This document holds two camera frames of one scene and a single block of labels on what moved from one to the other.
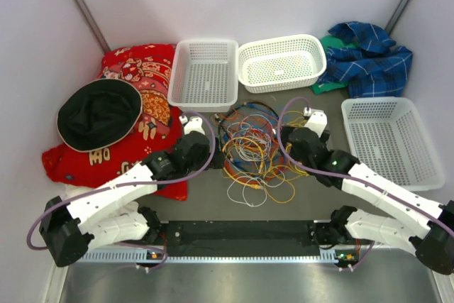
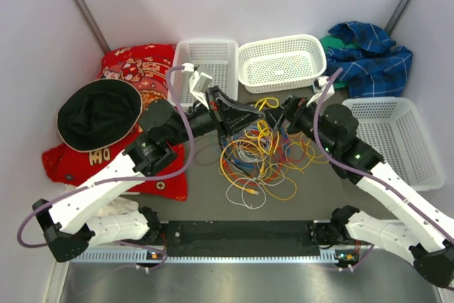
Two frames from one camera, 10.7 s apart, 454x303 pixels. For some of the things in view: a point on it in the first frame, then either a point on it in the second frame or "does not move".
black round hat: [98, 113] does not move
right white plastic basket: [387, 136] does not move
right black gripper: [286, 131] to [277, 116]
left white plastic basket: [203, 75] does not move
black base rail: [240, 238] does not move
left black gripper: [207, 156] to [219, 103]
